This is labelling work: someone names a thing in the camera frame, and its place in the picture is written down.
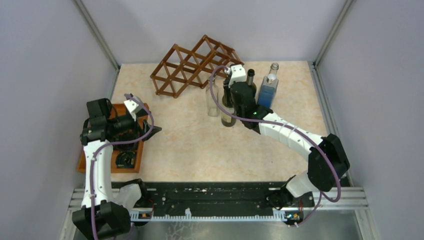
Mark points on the white toothed cable strip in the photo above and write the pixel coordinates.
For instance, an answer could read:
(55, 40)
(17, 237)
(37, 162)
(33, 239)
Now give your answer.
(137, 216)

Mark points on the black patterned coaster in tray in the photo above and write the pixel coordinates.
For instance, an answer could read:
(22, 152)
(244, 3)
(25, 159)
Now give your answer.
(126, 160)

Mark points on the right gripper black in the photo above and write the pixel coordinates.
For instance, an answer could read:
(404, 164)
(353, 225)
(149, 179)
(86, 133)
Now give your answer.
(227, 91)

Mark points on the brown label wine bottle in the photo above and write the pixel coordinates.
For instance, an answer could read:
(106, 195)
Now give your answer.
(250, 81)

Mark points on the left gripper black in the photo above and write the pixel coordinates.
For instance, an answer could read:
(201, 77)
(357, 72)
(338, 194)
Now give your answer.
(137, 130)

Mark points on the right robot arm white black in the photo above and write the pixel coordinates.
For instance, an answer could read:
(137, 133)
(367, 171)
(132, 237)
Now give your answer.
(325, 155)

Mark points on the brown wooden wine rack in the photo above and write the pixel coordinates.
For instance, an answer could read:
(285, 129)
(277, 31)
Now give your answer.
(182, 67)

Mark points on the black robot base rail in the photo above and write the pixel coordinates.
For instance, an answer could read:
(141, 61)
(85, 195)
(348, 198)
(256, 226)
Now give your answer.
(219, 199)

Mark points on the small clear glass bottle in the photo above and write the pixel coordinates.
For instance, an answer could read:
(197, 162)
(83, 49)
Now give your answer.
(211, 92)

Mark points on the blue square glass bottle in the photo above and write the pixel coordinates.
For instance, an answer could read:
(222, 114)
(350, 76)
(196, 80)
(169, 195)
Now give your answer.
(268, 90)

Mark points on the orange wooden tray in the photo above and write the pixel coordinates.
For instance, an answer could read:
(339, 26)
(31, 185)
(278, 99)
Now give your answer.
(118, 110)

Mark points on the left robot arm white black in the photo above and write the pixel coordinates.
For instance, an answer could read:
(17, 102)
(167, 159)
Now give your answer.
(103, 215)

